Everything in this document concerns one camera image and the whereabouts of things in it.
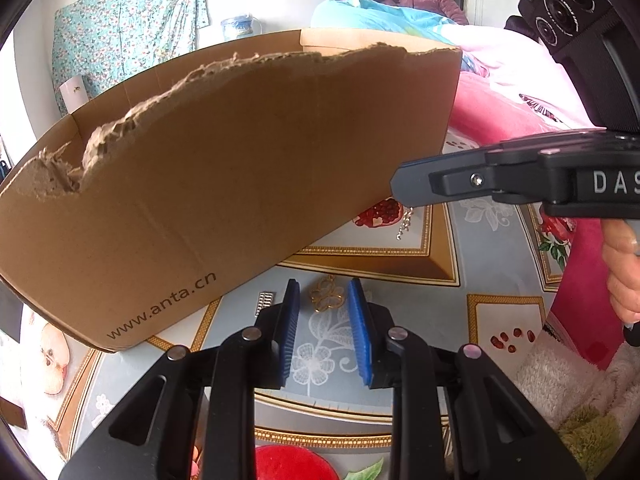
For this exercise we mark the person's right hand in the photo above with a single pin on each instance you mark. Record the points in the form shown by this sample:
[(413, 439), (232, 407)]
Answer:
[(620, 270)]

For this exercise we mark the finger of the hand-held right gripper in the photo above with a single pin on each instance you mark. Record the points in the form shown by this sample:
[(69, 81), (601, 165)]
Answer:
[(420, 180)]

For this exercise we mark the hot pink floral blanket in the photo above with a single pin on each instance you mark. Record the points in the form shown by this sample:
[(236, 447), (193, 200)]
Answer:
[(500, 110)]

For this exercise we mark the teal floral hanging cloth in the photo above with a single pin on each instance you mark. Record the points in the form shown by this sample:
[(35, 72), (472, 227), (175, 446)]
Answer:
[(130, 25)]

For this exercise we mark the white paper roll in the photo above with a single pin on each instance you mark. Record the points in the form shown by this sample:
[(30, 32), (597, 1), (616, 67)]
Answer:
[(74, 95)]

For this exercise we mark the blue water jug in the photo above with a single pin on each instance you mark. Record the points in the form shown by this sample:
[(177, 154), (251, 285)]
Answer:
[(240, 27)]

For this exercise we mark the white fleece garment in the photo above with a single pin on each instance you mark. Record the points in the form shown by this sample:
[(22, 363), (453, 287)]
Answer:
[(560, 375)]

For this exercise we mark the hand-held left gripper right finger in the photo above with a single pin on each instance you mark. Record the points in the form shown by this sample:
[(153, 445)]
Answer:
[(357, 332)]

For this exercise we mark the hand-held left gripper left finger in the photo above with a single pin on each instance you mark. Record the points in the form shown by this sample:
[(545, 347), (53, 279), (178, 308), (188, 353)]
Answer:
[(291, 330)]

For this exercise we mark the torn brown cardboard box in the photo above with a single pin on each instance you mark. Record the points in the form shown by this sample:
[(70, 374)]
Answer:
[(225, 170)]

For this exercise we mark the fruit print tablecloth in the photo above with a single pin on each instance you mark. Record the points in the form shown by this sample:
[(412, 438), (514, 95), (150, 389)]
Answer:
[(450, 310)]

